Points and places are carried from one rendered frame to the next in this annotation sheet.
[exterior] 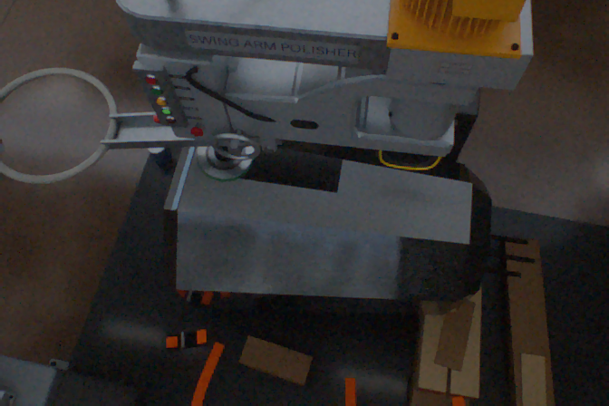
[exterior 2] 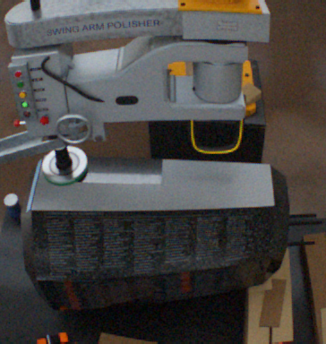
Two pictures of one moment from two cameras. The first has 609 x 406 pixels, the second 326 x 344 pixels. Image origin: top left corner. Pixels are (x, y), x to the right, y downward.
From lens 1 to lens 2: 0.65 m
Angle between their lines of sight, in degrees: 17
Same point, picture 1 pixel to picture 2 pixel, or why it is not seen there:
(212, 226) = (58, 220)
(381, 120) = (187, 96)
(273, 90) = (101, 73)
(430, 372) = (255, 332)
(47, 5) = not seen: outside the picture
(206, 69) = (55, 57)
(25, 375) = not seen: outside the picture
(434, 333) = (257, 307)
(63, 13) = not seen: outside the picture
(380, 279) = (207, 251)
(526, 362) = (323, 313)
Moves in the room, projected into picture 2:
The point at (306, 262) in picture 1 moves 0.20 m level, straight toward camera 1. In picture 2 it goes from (141, 245) to (151, 284)
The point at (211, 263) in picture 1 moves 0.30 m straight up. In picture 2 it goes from (61, 254) to (45, 212)
